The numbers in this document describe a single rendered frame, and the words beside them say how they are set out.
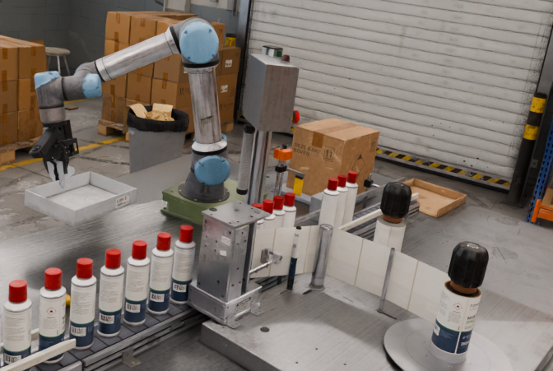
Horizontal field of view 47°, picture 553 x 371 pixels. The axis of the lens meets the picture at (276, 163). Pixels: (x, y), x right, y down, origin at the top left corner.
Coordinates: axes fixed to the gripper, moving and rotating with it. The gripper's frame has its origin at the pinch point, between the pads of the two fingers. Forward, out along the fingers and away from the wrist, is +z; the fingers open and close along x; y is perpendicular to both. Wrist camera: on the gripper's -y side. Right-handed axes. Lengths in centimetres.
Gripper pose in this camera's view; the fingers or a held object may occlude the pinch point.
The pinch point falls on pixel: (59, 184)
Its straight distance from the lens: 212.6
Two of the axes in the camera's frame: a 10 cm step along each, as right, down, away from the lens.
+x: -9.1, 0.0, 4.1
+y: 4.0, -2.3, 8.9
